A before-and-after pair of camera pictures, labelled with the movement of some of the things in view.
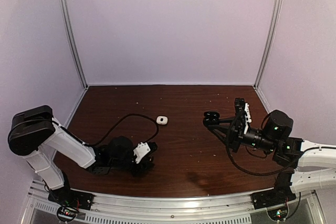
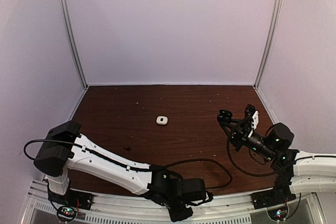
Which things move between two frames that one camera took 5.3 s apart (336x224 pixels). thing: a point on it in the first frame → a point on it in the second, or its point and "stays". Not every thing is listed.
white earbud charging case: [161, 120] stays
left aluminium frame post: [63, 1] stays
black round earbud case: [211, 117] → [224, 115]
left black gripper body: [135, 172] → [175, 215]
